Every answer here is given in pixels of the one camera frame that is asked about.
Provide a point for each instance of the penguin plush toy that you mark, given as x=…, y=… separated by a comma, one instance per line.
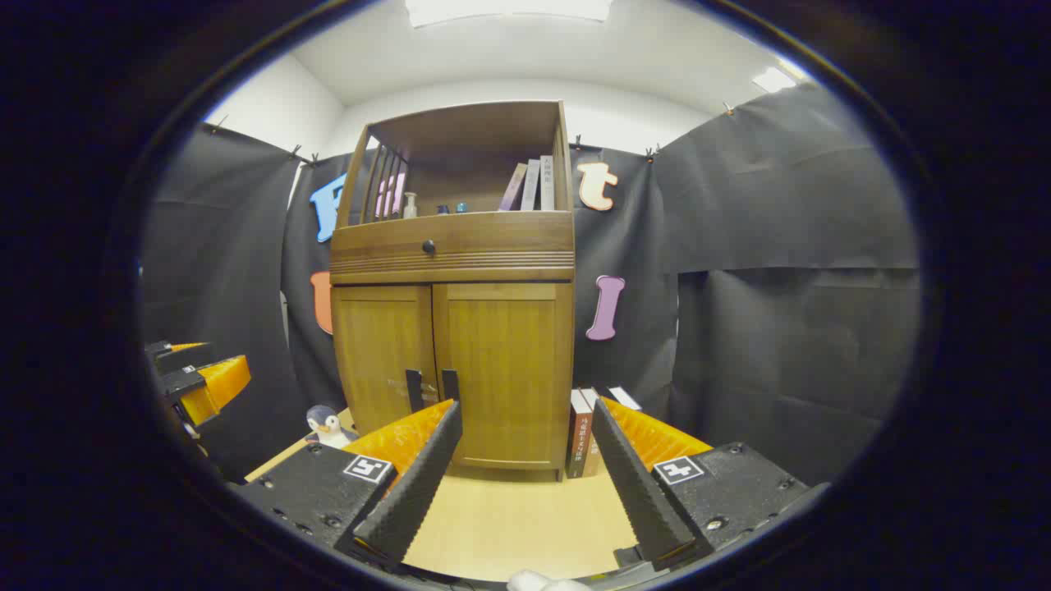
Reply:
x=328, y=425

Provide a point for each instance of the grey book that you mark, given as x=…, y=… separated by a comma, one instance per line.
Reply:
x=531, y=185

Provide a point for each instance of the white pump bottle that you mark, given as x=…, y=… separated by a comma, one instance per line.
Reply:
x=410, y=207

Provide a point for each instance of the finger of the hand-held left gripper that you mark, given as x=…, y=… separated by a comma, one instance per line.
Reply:
x=185, y=357
x=182, y=382

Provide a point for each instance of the dark red book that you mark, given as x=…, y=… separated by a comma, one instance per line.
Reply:
x=580, y=443

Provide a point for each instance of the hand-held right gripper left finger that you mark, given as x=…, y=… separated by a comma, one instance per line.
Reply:
x=419, y=484

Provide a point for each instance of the wooden cabinet drawer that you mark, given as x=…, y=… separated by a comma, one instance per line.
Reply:
x=493, y=234

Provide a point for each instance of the black backdrop cloth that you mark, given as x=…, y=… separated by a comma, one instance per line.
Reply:
x=780, y=246

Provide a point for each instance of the ceiling light panel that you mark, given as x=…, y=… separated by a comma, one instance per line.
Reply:
x=773, y=80

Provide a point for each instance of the white book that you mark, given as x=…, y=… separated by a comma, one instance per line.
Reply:
x=547, y=184

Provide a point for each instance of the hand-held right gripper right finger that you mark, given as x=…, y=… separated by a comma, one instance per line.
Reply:
x=636, y=484

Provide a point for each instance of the tan brown book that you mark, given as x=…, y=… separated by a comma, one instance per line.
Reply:
x=594, y=462

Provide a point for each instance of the wooden double-door shoe cabinet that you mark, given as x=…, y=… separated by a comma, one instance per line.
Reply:
x=452, y=267

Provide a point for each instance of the blue book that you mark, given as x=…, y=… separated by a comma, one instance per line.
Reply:
x=624, y=397

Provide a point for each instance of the wooden shoe cabinet door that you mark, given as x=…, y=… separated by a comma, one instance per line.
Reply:
x=509, y=361
x=378, y=353

